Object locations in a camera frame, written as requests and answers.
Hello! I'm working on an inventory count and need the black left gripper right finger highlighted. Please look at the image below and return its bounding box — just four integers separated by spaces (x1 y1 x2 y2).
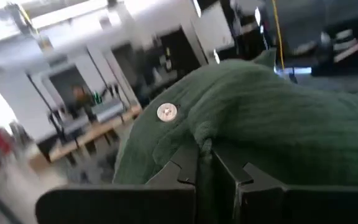
211 149 358 224

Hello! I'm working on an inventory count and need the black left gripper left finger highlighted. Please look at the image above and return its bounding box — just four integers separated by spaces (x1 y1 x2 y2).
35 146 200 224

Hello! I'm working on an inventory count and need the dark green garment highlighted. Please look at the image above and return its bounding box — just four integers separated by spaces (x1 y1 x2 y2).
112 49 358 187

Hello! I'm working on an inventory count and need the wooden background table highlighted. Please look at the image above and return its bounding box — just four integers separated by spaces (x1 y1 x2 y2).
48 104 142 162

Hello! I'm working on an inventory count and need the person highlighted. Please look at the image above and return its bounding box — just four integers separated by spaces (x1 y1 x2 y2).
68 83 96 122

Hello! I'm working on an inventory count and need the short yellow cable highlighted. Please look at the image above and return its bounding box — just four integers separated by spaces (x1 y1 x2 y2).
270 0 285 71

